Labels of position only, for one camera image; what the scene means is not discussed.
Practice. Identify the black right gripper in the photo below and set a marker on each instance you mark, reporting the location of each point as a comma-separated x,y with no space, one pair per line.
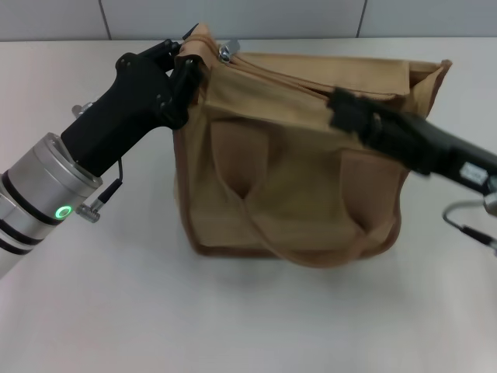
442,151

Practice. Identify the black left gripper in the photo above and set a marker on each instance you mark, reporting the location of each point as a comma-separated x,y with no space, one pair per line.
116,120

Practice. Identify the silver metal zipper slider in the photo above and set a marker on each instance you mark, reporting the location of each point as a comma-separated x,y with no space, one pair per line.
225,51

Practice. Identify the khaki canvas food bag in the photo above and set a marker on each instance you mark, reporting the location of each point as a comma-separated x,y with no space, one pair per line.
295,182

